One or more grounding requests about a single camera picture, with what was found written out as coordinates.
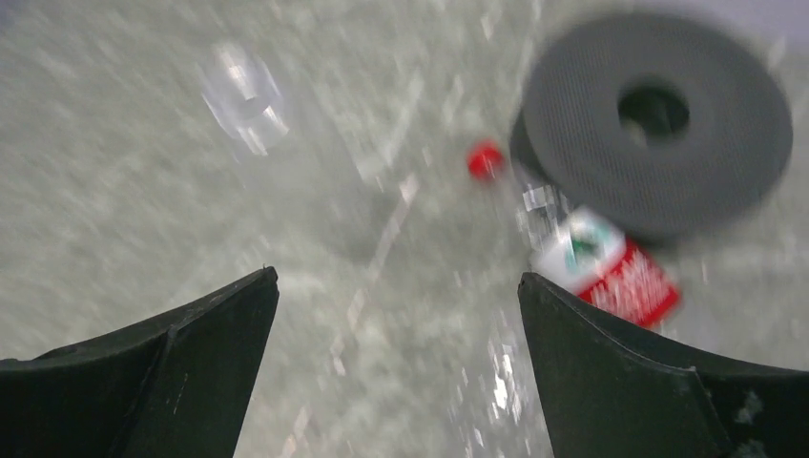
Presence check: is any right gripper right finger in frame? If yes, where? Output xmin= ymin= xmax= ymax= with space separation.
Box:
xmin=518 ymin=273 xmax=808 ymax=457

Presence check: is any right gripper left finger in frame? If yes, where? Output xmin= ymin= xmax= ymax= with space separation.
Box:
xmin=1 ymin=267 xmax=280 ymax=457

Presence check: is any clear bottle red label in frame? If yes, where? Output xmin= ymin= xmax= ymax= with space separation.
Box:
xmin=467 ymin=140 xmax=680 ymax=328

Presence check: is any black round disc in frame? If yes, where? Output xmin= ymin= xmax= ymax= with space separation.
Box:
xmin=509 ymin=10 xmax=793 ymax=243

